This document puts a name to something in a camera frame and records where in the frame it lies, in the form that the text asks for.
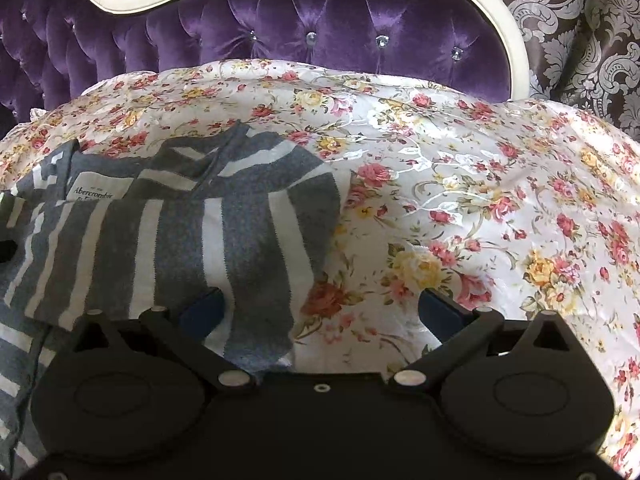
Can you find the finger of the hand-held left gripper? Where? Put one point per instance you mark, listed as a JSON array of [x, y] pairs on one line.
[[7, 210]]

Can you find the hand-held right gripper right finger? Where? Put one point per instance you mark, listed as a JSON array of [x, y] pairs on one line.
[[440, 312]]

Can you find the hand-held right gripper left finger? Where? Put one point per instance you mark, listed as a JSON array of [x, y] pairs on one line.
[[202, 310]]

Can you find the grey white striped cardigan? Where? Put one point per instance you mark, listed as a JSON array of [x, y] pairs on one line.
[[200, 240]]

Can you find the floral print blanket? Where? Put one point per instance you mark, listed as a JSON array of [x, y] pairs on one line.
[[475, 200]]

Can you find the purple tufted sofa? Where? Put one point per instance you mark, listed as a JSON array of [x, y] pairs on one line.
[[310, 25]]

